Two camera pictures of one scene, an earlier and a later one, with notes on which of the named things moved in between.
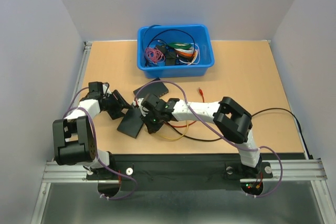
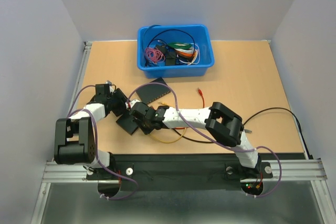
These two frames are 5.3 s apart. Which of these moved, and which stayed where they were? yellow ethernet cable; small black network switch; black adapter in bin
Moved: yellow ethernet cable
Stayed: black adapter in bin; small black network switch
